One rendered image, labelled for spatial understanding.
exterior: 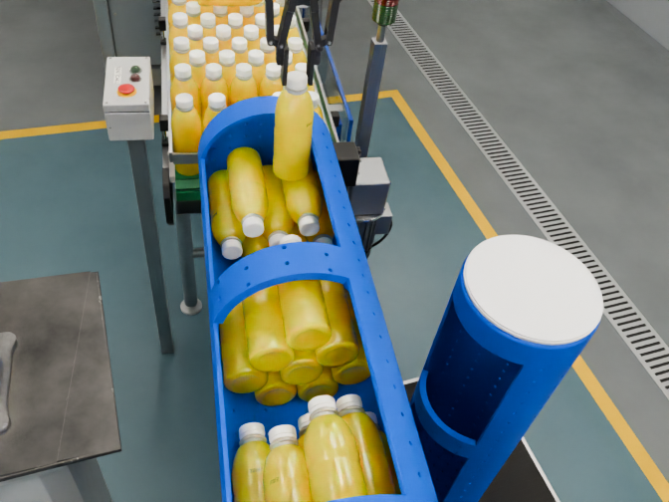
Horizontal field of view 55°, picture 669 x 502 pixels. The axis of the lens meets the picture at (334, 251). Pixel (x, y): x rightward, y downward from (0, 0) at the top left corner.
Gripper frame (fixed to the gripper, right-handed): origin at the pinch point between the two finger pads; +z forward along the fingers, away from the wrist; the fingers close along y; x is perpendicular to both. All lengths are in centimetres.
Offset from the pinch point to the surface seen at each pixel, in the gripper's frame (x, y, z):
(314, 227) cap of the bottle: -14.5, 2.6, 25.6
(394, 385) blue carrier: -54, 7, 18
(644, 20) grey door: 264, 287, 133
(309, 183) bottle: -5.4, 2.9, 22.7
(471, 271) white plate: -22, 34, 33
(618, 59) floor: 228, 251, 140
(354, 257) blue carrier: -30.1, 6.1, 16.8
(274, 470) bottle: -61, -11, 22
